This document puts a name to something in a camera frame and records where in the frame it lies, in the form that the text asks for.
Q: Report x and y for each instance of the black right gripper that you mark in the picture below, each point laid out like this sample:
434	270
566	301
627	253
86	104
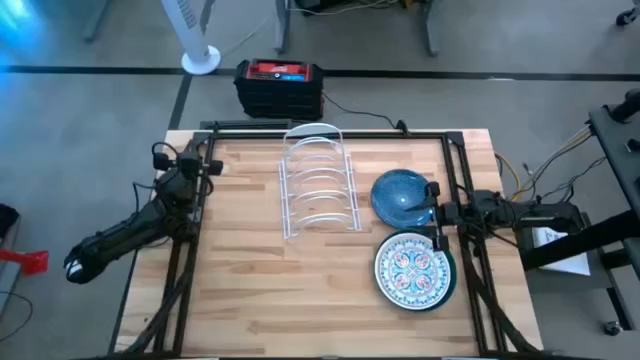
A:
450	214

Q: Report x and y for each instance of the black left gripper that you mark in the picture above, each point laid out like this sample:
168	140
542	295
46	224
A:
189	165

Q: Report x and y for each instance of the blue patterned plate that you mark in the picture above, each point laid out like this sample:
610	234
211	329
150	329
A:
400	197

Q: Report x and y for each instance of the floral plate with orange rim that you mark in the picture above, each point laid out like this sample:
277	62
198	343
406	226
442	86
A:
410	270

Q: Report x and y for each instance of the green rimmed white plate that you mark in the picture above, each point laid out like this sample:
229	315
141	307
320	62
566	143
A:
453	277

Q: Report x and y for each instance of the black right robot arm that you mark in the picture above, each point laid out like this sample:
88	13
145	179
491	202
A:
525	215

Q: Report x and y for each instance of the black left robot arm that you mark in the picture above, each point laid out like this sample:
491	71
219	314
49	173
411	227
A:
125	235

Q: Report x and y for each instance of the white tower fan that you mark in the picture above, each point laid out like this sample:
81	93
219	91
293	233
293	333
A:
200	55

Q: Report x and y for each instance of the red and black power station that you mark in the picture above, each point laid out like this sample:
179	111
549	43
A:
277	95

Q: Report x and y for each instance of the white paper manual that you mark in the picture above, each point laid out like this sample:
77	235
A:
560	250

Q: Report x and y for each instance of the grey desk leg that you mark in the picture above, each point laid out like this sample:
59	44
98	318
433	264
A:
431	25
282	25
95	20

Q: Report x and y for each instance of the black metal stand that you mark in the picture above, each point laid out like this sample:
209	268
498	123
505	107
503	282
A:
615	150

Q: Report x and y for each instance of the black caster wheel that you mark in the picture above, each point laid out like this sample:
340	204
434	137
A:
612	327

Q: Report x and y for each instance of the black aluminium table frame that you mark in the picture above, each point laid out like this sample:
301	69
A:
187	310

